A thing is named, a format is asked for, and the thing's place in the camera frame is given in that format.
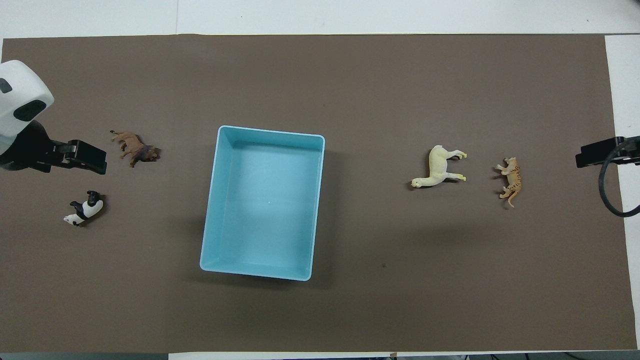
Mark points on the orange striped tiger toy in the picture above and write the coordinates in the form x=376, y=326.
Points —
x=512, y=179

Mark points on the black and white panda toy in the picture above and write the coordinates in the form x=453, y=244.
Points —
x=89, y=208

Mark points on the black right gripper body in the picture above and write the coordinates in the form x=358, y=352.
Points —
x=631, y=150

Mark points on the brown lion toy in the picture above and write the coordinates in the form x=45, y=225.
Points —
x=136, y=148

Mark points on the brown table mat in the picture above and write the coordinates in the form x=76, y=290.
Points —
x=400, y=90

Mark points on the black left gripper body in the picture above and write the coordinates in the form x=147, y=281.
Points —
x=30, y=150

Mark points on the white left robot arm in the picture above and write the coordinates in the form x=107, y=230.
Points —
x=17, y=95

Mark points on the light blue storage box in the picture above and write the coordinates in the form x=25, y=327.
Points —
x=265, y=200

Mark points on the cream llama toy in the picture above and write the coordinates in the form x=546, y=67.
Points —
x=439, y=167

